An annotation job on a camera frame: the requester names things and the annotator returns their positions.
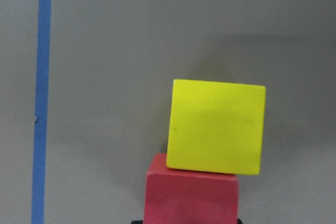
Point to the yellow block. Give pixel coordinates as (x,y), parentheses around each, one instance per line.
(216,127)

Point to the red block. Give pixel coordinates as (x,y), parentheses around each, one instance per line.
(183,196)

